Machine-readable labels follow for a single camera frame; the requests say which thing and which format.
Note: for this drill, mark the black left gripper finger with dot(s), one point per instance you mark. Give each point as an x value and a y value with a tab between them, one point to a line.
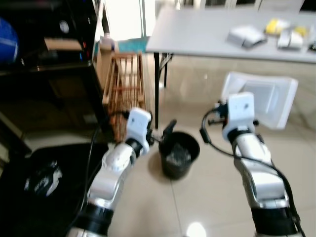
169	131

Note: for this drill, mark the white shallow box tray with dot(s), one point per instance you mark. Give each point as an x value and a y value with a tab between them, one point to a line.
276	98

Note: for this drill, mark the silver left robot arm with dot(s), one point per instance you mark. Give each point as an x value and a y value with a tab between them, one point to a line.
111	173

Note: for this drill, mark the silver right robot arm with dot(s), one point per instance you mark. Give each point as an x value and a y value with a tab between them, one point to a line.
256	173

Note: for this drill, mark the crumpled clear plastic trash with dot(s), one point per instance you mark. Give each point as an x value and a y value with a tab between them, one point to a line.
178	155

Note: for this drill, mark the black round rubbish bin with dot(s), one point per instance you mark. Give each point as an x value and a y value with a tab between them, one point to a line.
180	170

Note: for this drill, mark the wooden slatted rack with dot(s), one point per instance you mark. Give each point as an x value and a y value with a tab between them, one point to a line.
126	84

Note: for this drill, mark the white open cardboard box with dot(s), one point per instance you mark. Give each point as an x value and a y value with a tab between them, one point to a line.
246	37

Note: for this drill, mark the grey table with black legs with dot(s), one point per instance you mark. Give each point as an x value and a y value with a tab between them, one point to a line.
197	34

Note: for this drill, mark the large brown cardboard box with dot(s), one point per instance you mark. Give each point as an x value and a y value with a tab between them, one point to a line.
104	64

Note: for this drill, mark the teal floor mat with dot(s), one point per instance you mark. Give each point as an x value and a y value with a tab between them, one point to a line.
133	45

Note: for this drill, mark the yellow printed carton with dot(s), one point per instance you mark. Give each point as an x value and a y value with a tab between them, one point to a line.
276	25

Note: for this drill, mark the printed plastic package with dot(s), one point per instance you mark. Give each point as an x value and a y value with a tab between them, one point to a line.
44	180

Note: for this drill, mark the bright glass window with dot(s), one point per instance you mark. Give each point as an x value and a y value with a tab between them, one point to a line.
123	17

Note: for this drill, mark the flat brown carton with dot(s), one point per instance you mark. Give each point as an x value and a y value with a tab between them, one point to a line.
61	44

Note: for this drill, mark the black fabric bag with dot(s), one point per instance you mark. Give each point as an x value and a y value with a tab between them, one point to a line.
29	217

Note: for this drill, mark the blue round object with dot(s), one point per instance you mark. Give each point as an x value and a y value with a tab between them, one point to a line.
7	42

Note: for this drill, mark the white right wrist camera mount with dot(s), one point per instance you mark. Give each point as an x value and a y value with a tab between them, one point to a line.
239	113

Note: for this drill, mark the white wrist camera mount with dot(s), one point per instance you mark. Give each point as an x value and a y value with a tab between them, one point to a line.
239	113
138	128

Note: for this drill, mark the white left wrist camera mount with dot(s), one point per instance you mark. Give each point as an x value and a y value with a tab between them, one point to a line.
138	128

